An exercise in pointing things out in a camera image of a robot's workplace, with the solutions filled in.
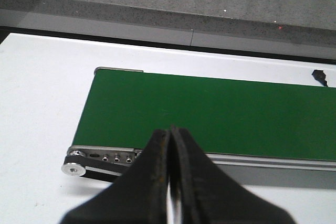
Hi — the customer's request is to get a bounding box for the black connector with wires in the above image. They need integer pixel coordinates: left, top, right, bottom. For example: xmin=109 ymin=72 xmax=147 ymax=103
xmin=311 ymin=69 xmax=328 ymax=87

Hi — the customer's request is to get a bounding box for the aluminium conveyor side rail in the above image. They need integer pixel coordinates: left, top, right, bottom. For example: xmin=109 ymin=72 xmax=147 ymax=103
xmin=67 ymin=145 xmax=335 ymax=189

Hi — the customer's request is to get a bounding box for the far conveyor rail end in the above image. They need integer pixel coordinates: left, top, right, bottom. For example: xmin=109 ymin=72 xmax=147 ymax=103
xmin=94 ymin=66 xmax=144 ymax=74

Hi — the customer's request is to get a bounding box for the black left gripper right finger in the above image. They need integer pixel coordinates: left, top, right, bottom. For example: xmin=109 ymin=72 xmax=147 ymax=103
xmin=170 ymin=127 xmax=294 ymax=223

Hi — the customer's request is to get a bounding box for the silver conveyor drive pulley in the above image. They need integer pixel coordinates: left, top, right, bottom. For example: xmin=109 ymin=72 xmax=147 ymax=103
xmin=61 ymin=150 xmax=86 ymax=176

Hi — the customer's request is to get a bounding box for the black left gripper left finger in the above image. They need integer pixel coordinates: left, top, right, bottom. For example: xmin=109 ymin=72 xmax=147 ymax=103
xmin=61 ymin=130 xmax=171 ymax=223

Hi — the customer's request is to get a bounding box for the green conveyor belt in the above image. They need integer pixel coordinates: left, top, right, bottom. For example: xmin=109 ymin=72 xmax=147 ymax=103
xmin=73 ymin=69 xmax=335 ymax=161

